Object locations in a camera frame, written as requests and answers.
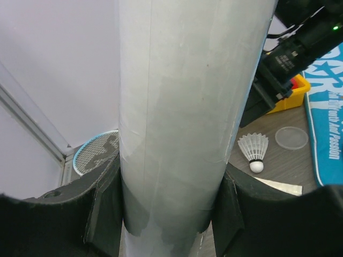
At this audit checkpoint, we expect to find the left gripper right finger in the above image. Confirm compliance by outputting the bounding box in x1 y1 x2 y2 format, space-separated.
213 164 342 256

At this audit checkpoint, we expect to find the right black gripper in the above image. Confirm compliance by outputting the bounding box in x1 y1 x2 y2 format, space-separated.
240 1 342 128

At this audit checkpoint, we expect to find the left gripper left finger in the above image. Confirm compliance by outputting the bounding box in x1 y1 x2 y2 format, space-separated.
1 156 123 256

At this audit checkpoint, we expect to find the white shuttlecock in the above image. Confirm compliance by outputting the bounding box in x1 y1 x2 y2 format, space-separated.
237 133 269 173

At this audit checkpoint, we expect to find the clear plastic tube lid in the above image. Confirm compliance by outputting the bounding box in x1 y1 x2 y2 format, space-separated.
275 126 309 150

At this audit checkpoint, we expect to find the white shuttlecock tube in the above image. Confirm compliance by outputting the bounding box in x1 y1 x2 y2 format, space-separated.
118 0 277 256

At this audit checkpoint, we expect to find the yellow plastic fruit bin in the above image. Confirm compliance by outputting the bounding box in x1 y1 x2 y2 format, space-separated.
267 74 311 115

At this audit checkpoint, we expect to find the blue racket cover bag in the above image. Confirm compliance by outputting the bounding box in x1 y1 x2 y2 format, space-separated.
303 45 342 186

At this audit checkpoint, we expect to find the blue racket top left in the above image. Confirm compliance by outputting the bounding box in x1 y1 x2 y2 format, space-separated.
72 130 119 176

